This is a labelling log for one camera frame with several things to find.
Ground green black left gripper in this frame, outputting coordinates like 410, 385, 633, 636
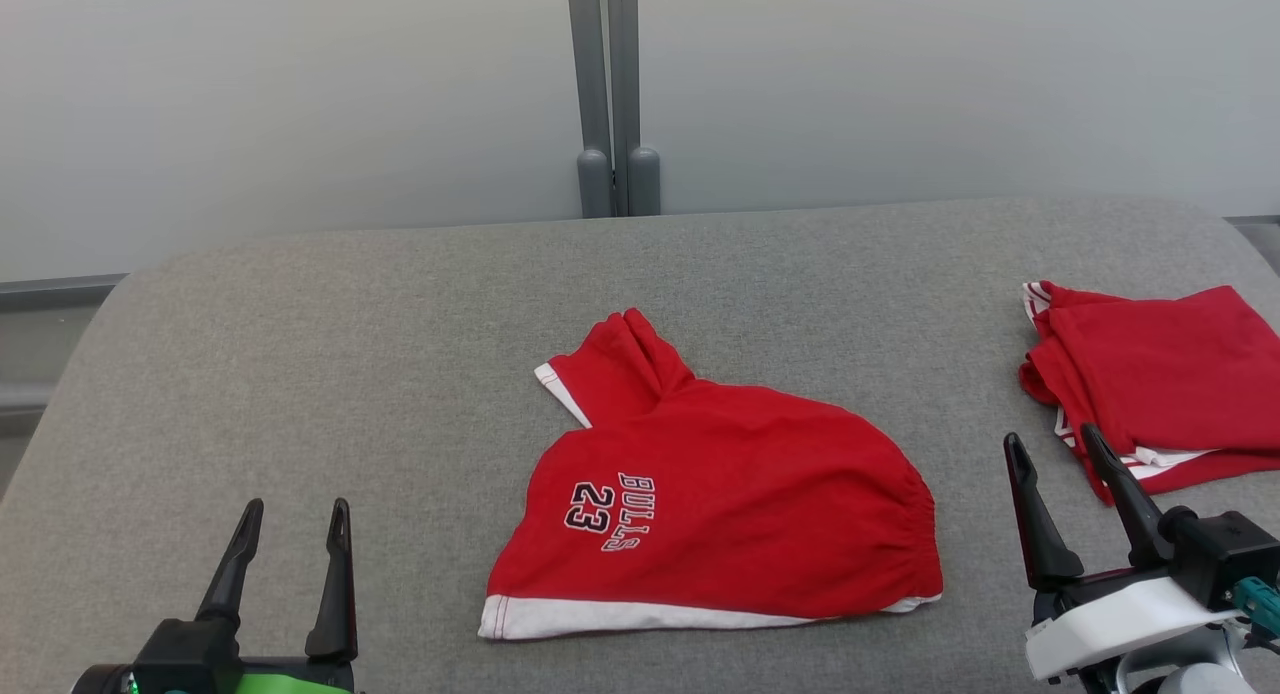
194, 496, 361, 694

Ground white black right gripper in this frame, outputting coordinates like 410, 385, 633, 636
1003, 422, 1247, 687

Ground red white basketball jersey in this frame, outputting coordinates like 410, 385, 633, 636
1018, 280, 1280, 508

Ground red white basketball shorts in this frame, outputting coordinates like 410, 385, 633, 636
477, 307, 945, 643

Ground grey metal tube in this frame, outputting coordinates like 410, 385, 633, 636
0, 379, 54, 417

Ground right cable with teal connector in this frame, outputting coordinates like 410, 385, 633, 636
1230, 576, 1280, 643

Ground grey metal partition post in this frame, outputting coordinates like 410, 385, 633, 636
565, 0, 663, 220

